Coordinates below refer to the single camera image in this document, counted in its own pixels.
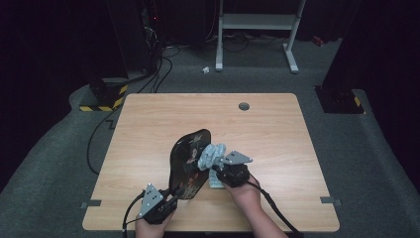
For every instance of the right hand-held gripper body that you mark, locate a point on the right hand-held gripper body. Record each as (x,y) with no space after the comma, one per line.
(234,173)

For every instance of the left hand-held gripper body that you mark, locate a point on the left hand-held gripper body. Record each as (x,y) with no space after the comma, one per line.
(152,203)

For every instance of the light blue cleaning cloth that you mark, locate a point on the light blue cleaning cloth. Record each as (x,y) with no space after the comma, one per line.
(211,155)

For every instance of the person's right hand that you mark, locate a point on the person's right hand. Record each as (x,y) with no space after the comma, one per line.
(246,196)

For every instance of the person's left hand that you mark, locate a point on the person's left hand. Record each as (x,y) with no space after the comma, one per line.
(150,230)

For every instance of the grey tape strip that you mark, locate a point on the grey tape strip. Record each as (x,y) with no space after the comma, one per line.
(91,204)
(327,200)

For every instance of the white crumpled paper scrap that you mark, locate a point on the white crumpled paper scrap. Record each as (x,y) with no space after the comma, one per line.
(205,69)

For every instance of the black yellow striped stand base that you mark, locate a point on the black yellow striped stand base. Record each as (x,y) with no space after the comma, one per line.
(105,97)
(340,100)

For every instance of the white metal stand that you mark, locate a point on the white metal stand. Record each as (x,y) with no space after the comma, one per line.
(257,21)

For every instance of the small red object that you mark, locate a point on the small red object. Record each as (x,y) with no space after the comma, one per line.
(318,40)

